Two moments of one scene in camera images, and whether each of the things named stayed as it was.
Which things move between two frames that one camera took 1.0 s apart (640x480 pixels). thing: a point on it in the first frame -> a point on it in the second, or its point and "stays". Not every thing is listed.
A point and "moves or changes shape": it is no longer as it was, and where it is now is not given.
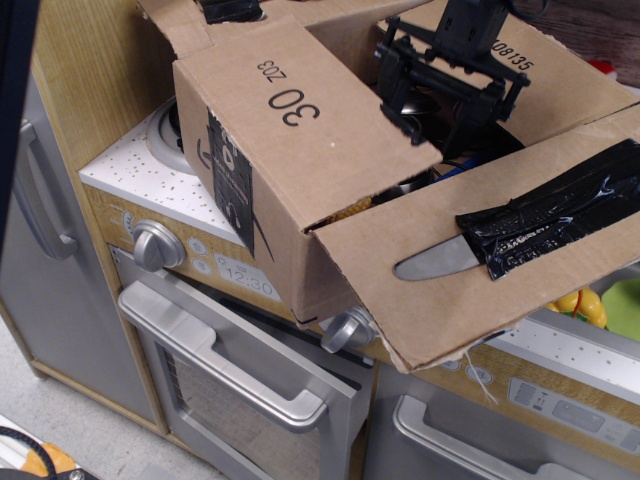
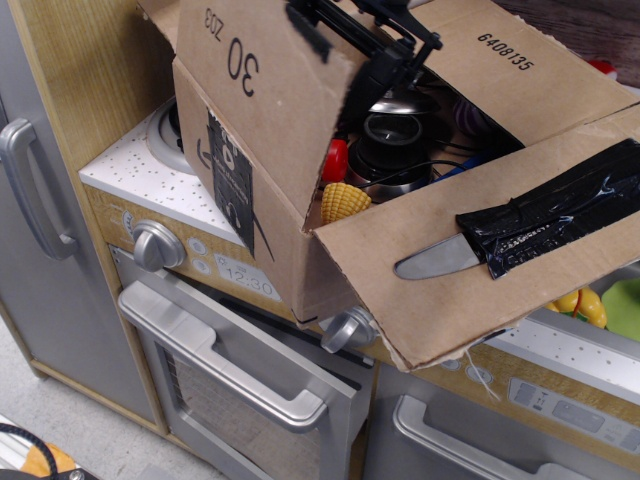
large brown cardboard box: x=285 y=134 moves or changes shape
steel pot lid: x=421 y=105 stays
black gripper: x=461 y=55 -> x=396 y=35
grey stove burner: x=165 y=139 stays
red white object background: x=604 y=67 stays
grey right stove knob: x=355 y=328 stays
